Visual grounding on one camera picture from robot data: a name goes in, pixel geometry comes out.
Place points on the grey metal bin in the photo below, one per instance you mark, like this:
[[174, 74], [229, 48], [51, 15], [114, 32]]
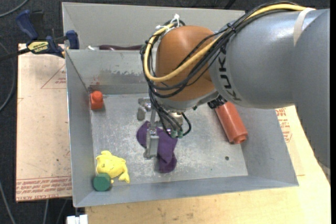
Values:
[[210, 160]]

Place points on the dark purple long object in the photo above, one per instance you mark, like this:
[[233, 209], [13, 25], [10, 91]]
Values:
[[120, 47]]

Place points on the large red-orange cylinder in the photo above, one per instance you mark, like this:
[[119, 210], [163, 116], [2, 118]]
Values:
[[232, 123]]

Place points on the green hexagonal block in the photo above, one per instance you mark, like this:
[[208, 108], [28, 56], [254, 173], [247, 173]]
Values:
[[102, 183]]

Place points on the small red-orange peg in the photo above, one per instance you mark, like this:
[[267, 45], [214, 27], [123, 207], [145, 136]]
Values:
[[96, 101]]

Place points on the brown cardboard board, red print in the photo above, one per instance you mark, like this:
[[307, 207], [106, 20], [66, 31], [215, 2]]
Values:
[[42, 126]]

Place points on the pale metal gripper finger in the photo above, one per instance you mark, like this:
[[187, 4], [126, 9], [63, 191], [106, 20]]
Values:
[[141, 112], [152, 145]]

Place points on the purple cloth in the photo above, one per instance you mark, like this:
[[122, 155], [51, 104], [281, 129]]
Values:
[[166, 149]]

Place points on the yellow toy animal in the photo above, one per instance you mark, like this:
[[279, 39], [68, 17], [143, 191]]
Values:
[[110, 164]]

